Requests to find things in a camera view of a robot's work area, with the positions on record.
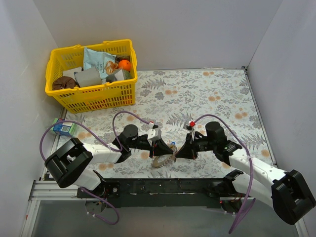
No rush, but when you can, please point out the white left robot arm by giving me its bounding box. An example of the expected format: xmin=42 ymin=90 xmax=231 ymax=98
xmin=44 ymin=122 xmax=173 ymax=198

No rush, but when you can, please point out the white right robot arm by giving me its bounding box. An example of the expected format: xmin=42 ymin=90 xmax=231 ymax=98
xmin=175 ymin=121 xmax=316 ymax=225

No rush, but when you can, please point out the yellow plastic basket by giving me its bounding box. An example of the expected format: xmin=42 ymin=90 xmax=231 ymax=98
xmin=45 ymin=39 xmax=138 ymax=113

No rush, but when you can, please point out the green blue carton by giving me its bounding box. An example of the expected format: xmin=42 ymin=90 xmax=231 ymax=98
xmin=50 ymin=122 xmax=77 ymax=137

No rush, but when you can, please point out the grey cardboard box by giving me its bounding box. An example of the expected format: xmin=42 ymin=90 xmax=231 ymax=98
xmin=75 ymin=67 xmax=102 ymax=87

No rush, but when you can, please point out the orange fruit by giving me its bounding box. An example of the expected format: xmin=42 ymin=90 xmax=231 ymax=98
xmin=118 ymin=60 xmax=132 ymax=72

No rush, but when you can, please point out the light blue chips bag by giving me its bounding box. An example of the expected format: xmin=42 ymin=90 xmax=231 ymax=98
xmin=83 ymin=47 xmax=118 ymax=79

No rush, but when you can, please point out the brown round bun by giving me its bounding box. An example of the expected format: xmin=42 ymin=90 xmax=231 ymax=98
xmin=52 ymin=76 xmax=79 ymax=90

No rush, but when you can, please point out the white box in basket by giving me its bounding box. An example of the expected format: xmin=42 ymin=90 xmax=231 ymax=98
xmin=63 ymin=67 xmax=83 ymax=79

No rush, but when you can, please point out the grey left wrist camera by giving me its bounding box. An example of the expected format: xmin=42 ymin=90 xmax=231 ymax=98
xmin=148 ymin=124 xmax=161 ymax=142

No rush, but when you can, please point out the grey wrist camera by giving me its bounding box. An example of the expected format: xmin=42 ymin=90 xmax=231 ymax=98
xmin=183 ymin=121 xmax=196 ymax=131
xmin=148 ymin=124 xmax=161 ymax=142

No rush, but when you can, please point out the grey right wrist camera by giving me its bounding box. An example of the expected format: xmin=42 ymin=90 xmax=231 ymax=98
xmin=183 ymin=121 xmax=196 ymax=131

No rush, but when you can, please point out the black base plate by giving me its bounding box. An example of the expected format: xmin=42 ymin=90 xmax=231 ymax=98
xmin=76 ymin=177 xmax=254 ymax=208

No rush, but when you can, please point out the aluminium frame rail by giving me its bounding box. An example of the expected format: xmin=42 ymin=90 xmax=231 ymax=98
xmin=21 ymin=174 xmax=307 ymax=237

